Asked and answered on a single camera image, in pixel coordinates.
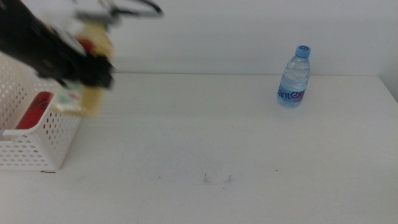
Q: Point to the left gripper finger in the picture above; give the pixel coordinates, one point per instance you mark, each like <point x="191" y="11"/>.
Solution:
<point x="102" y="74"/>

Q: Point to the white perforated plastic basket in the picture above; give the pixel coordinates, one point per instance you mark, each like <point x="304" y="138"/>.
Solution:
<point x="46" y="146"/>

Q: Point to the yellow juice bottle white cap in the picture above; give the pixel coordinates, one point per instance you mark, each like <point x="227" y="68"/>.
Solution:
<point x="91" y="102"/>

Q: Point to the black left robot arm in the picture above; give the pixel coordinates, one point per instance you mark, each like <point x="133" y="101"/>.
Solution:
<point x="25" y="37"/>

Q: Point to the clear water bottle blue cap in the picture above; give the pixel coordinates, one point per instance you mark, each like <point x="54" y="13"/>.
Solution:
<point x="293" y="81"/>

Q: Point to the red soda can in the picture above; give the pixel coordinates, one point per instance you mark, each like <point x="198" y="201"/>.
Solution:
<point x="31" y="115"/>

